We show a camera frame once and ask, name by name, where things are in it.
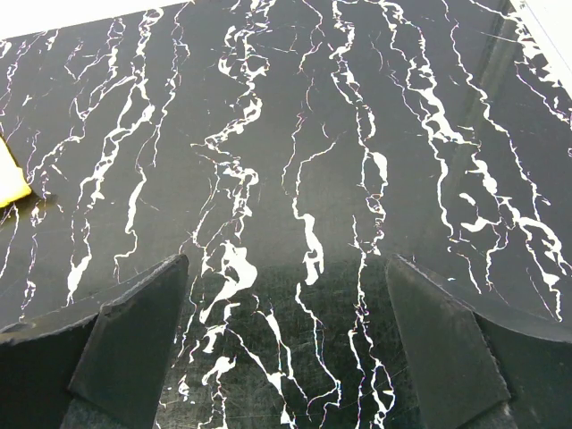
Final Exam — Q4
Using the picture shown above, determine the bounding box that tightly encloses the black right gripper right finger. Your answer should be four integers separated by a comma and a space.
385, 255, 571, 428

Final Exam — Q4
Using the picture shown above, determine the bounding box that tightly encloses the yellow patterned towel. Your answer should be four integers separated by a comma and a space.
0, 139, 32, 208

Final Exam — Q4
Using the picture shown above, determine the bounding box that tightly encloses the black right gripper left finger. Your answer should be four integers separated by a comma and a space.
1, 254, 189, 428

